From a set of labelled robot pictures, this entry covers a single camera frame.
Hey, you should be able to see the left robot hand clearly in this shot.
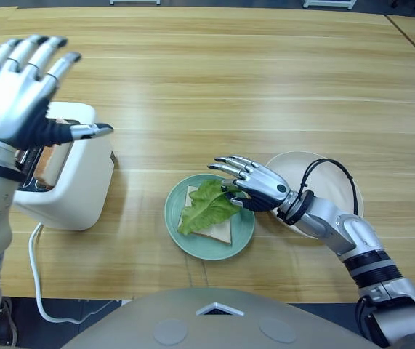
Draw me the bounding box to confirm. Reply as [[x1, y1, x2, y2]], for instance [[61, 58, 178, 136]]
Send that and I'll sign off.
[[0, 34, 115, 151]]

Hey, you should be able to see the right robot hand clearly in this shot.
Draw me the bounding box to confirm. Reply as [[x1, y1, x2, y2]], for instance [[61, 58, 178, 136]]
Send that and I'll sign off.
[[206, 155, 298, 214]]

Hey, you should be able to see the green lettuce leaf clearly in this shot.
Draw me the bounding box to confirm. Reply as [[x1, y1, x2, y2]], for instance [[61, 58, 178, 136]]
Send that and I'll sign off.
[[177, 179, 243, 236]]

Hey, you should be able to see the cream plate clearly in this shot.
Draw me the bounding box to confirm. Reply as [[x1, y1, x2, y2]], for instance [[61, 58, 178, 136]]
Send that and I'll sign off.
[[265, 151, 366, 240]]

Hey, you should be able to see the green plate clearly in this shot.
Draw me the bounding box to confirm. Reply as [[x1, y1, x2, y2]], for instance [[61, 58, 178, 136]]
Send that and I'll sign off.
[[164, 174, 257, 262]]

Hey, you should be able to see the bread slice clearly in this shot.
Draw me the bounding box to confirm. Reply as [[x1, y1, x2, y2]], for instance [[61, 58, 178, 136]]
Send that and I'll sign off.
[[177, 184, 245, 247], [33, 118, 73, 190]]

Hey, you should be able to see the cream toaster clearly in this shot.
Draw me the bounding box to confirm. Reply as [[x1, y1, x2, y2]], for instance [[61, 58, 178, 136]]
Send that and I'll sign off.
[[12, 101, 118, 232]]

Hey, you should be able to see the robot body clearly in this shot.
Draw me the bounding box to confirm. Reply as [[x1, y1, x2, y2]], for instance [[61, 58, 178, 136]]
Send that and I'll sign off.
[[60, 286, 388, 349]]

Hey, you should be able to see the black cable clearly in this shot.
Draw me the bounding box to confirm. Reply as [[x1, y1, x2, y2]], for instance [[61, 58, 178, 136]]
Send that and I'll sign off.
[[299, 158, 360, 219]]

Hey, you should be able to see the white cord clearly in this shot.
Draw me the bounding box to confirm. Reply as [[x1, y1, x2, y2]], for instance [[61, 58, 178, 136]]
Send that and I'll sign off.
[[28, 222, 123, 324]]

